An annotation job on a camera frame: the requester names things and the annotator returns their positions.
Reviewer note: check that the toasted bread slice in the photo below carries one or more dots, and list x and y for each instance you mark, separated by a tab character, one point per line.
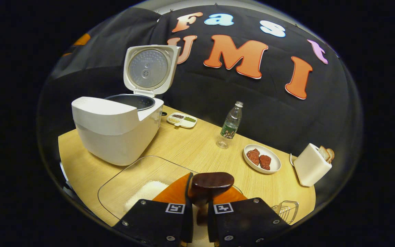
331	154
323	153

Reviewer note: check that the dark wooden spoon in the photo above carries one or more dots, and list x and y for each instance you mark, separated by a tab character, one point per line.
211	183

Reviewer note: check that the white toaster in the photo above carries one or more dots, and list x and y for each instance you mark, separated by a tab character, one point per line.
309	168

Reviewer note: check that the clear plastic water bottle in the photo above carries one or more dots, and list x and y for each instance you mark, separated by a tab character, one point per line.
231	127

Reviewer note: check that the red meat piece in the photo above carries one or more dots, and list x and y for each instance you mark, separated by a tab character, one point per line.
253	157
265	162

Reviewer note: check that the white rice cooker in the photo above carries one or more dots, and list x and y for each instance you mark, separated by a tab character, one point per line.
111	137

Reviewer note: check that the white rice heap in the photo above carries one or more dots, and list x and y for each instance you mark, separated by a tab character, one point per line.
149	192

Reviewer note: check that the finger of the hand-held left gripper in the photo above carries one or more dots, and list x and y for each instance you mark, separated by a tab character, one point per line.
82	39
66	54

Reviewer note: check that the white divided bean dish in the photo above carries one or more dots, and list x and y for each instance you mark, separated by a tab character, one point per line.
181	123

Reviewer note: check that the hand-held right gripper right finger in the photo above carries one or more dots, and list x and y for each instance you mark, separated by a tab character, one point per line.
245	223

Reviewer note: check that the white oval plate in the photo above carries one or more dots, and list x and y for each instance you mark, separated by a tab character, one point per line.
273	164

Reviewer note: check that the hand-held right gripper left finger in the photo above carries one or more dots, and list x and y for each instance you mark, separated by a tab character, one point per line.
149	219

